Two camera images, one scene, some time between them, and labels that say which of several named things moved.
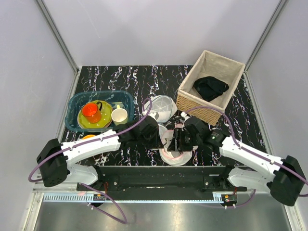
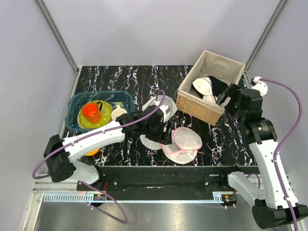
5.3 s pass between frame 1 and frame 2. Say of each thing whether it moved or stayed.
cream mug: stayed
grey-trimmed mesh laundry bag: stayed
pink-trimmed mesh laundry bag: moved
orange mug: stayed
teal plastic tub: stayed
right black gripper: moved
